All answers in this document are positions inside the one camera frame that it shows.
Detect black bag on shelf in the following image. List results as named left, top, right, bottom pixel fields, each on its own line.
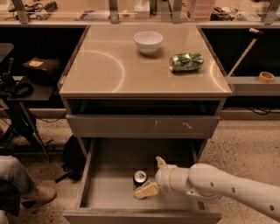
left=23, top=57, right=64, bottom=87

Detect grey side shelf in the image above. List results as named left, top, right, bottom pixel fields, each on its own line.
left=226, top=76, right=280, bottom=96

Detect blue pepsi can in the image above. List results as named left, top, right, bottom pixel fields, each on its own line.
left=133, top=170, right=148, bottom=189

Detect person's grey trouser leg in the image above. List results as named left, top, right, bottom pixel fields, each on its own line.
left=0, top=156, right=36, bottom=199

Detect crushed green soda can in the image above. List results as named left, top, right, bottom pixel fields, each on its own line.
left=169, top=52, right=204, bottom=72

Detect open grey middle drawer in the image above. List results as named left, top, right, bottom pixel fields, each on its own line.
left=64, top=138, right=221, bottom=224

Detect closed grey top drawer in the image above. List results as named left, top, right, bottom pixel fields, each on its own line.
left=66, top=115, right=220, bottom=139

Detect black backpack on floor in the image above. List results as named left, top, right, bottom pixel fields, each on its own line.
left=55, top=136, right=86, bottom=183

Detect black headphones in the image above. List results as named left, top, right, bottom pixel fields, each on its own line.
left=9, top=82, right=33, bottom=98

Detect roll of masking tape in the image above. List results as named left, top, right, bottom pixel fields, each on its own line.
left=258, top=72, right=274, bottom=83

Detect person's tan shoe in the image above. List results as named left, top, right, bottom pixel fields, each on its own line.
left=20, top=186, right=56, bottom=203

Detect white ceramic bowl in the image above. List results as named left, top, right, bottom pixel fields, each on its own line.
left=134, top=31, right=163, bottom=55

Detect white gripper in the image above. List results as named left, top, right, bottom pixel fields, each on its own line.
left=134, top=156, right=191, bottom=200

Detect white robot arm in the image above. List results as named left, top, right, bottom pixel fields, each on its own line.
left=133, top=156, right=280, bottom=221

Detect grey drawer cabinet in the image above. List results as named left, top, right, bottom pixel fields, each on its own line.
left=57, top=23, right=235, bottom=224

